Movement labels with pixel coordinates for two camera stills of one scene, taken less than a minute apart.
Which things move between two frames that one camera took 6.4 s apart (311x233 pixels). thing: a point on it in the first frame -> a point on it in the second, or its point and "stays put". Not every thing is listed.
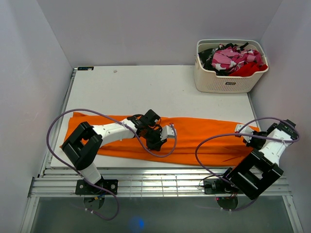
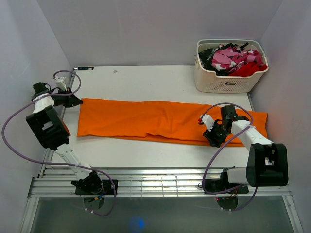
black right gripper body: [256, 142] -> [217, 133]
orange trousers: [198, 141] -> [153, 120]
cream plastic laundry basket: [206, 81] stays put
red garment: [249, 69] stays put
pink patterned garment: [229, 58] stays put
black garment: [205, 57] stays put
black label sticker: [85, 68] stays put
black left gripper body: [153, 138] -> [60, 100]
